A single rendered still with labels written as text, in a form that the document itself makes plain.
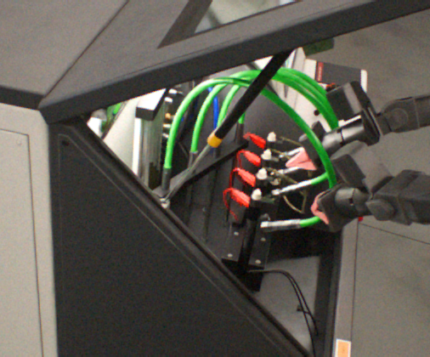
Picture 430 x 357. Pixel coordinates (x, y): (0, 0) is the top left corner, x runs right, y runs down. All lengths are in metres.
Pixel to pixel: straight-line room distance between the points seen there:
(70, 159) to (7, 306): 0.41
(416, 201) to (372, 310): 1.92
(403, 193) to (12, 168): 0.62
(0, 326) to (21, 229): 0.29
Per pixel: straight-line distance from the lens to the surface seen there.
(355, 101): 1.30
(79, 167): 1.09
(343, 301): 1.55
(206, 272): 1.16
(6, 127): 1.11
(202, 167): 1.59
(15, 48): 1.17
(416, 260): 3.24
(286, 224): 1.35
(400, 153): 3.95
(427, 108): 1.30
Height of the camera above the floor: 2.02
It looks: 36 degrees down
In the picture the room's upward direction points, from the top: 8 degrees clockwise
